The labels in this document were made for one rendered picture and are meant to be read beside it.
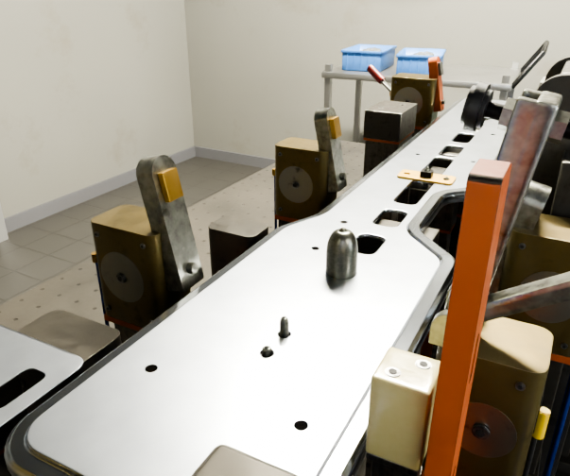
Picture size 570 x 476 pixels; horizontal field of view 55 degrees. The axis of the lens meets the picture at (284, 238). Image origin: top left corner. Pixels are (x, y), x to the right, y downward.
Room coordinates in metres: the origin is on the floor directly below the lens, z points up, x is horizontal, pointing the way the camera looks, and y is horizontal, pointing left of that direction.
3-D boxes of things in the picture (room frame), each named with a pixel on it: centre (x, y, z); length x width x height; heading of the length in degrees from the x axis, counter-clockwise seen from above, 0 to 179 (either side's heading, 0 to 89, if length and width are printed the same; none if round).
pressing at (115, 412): (0.82, -0.22, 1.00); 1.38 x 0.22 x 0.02; 152
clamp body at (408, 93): (1.42, -0.32, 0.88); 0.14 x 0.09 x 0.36; 62
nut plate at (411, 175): (0.80, -0.22, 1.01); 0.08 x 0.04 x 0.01; 63
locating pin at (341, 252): (0.50, -0.06, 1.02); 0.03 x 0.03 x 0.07
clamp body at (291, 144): (0.84, -0.02, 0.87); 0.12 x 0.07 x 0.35; 62
